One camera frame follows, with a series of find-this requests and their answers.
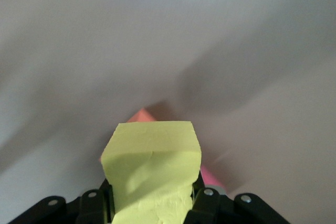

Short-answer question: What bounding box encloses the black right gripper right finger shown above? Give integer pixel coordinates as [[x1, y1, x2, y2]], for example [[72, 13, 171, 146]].
[[183, 170, 288, 224]]

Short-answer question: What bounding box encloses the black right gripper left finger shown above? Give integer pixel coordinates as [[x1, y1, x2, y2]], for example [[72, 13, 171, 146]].
[[7, 178, 116, 224]]

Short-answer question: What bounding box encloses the yellow foam cube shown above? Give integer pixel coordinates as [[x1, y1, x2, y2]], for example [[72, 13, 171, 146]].
[[101, 120, 203, 224]]

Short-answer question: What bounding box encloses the orange foam cube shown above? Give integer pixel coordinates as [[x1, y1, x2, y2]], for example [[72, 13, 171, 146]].
[[99, 107, 225, 191]]

